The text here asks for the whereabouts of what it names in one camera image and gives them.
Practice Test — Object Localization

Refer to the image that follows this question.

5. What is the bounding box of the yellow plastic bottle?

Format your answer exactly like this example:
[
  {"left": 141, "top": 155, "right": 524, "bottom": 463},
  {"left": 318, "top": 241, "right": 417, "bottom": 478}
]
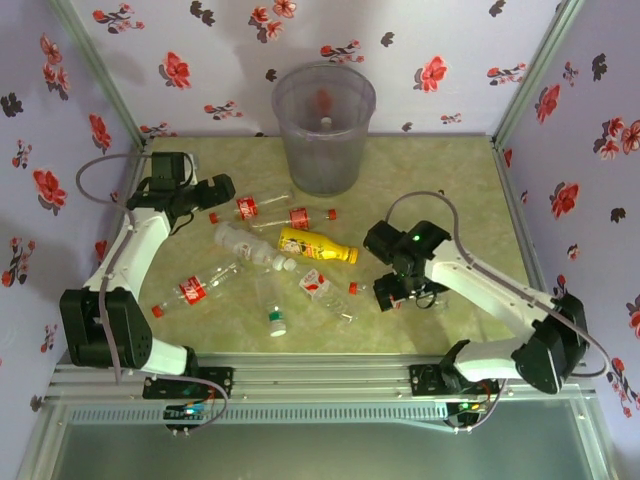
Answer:
[{"left": 277, "top": 226, "right": 360, "bottom": 265}]

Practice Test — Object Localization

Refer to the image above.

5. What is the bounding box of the clear bottle white red label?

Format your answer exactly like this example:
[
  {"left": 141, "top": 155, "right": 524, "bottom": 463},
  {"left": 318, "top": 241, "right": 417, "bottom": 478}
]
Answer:
[{"left": 282, "top": 258, "right": 360, "bottom": 325}]

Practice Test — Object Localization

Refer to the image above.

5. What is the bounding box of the clear bottle green band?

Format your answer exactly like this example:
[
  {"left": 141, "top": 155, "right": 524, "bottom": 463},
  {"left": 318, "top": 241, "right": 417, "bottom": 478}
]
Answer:
[{"left": 253, "top": 272, "right": 290, "bottom": 338}]

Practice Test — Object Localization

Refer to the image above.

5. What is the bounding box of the translucent grey plastic bin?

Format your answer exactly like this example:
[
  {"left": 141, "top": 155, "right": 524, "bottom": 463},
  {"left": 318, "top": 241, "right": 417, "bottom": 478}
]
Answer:
[{"left": 271, "top": 60, "right": 377, "bottom": 197}]

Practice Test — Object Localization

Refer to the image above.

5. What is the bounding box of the milky white plastic bottle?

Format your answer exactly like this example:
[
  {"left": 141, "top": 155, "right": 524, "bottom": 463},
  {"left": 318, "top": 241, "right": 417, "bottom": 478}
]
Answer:
[{"left": 213, "top": 221, "right": 287, "bottom": 271}]

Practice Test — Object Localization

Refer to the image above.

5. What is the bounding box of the right circuit board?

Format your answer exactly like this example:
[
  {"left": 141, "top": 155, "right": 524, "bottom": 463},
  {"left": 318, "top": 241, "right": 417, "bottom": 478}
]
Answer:
[{"left": 446, "top": 398, "right": 494, "bottom": 435}]

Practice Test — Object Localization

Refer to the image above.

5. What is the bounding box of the circuit board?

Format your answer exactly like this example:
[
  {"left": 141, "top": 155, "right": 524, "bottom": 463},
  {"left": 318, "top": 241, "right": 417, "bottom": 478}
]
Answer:
[
  {"left": 446, "top": 398, "right": 494, "bottom": 435},
  {"left": 163, "top": 402, "right": 214, "bottom": 436}
]

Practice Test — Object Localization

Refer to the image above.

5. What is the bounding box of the left circuit board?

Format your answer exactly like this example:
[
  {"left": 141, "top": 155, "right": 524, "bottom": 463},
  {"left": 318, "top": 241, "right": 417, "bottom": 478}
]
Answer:
[{"left": 163, "top": 402, "right": 214, "bottom": 436}]

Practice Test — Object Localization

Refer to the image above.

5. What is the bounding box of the grey metal panel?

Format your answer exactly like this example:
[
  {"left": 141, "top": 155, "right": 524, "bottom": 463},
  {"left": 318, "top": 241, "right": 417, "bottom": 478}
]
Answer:
[{"left": 17, "top": 422, "right": 624, "bottom": 480}]

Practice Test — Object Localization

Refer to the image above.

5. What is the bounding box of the grey right arm cable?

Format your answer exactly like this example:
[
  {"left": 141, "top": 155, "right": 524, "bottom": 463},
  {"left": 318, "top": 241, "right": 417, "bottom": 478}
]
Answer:
[{"left": 384, "top": 191, "right": 612, "bottom": 434}]

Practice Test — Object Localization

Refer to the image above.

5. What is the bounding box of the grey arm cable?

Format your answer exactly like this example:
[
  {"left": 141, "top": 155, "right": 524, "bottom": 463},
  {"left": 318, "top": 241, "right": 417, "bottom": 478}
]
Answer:
[
  {"left": 75, "top": 152, "right": 230, "bottom": 435},
  {"left": 384, "top": 191, "right": 612, "bottom": 434}
]

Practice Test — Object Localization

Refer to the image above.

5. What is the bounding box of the aluminium back rail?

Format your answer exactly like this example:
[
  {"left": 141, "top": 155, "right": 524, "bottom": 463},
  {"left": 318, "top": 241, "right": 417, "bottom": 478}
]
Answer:
[{"left": 144, "top": 131, "right": 497, "bottom": 141}]

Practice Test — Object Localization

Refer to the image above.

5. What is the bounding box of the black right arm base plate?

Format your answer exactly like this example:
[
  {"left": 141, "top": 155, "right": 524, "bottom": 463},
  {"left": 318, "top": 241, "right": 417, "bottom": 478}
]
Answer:
[{"left": 408, "top": 363, "right": 501, "bottom": 399}]

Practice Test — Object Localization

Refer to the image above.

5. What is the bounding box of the grey left arm cable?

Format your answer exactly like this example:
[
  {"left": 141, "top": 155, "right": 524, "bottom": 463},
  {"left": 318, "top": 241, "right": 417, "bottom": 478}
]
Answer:
[{"left": 75, "top": 152, "right": 230, "bottom": 435}]

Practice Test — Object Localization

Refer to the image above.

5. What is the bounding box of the aluminium front rail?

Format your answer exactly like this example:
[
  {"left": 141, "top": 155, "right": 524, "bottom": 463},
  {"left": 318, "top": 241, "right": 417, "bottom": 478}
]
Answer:
[{"left": 47, "top": 352, "right": 599, "bottom": 407}]

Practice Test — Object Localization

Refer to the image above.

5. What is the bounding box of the aluminium frame post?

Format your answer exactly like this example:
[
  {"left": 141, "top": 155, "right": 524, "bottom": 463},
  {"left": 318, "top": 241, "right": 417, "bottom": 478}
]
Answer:
[
  {"left": 492, "top": 0, "right": 587, "bottom": 149},
  {"left": 47, "top": 0, "right": 151, "bottom": 149}
]

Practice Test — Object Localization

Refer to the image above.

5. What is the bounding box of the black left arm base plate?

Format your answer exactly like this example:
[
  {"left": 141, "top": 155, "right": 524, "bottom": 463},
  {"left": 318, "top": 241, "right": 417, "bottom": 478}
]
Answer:
[{"left": 143, "top": 367, "right": 235, "bottom": 401}]

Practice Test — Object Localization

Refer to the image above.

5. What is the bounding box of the slotted grey cable duct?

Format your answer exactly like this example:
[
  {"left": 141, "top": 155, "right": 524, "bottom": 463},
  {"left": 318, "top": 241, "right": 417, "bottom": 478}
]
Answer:
[{"left": 64, "top": 403, "right": 451, "bottom": 427}]

